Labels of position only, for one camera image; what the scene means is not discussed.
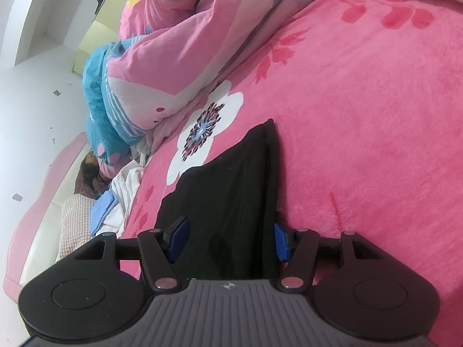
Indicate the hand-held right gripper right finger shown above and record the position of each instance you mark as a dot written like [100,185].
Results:
[280,240]

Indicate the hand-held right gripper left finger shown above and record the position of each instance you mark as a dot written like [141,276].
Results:
[181,236]

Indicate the black printed t-shirt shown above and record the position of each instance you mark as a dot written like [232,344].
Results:
[224,206]

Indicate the crumpled white shirt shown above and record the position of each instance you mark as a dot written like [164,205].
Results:
[124,188]

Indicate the light blue cloth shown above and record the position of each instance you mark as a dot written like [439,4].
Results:
[101,211]

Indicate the beige checkered cloth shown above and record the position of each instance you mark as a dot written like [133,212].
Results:
[74,224]

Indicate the pink floral blanket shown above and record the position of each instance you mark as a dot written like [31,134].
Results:
[343,115]

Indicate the pink and blue quilt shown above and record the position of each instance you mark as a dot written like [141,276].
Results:
[173,58]

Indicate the pale yellow cabinet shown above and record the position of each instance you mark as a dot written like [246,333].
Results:
[97,32]

